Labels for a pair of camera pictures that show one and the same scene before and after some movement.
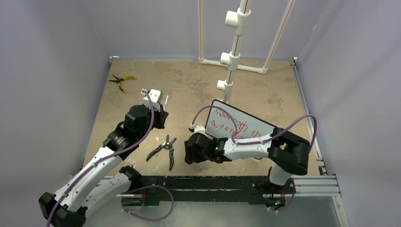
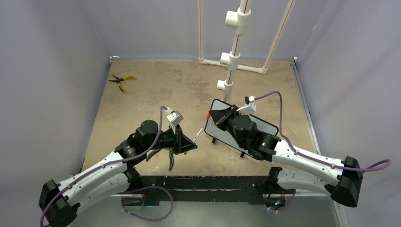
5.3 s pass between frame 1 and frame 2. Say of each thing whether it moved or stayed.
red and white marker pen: moved
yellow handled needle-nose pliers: stayed
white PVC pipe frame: stayed
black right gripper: moved
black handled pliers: stayed
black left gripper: moved
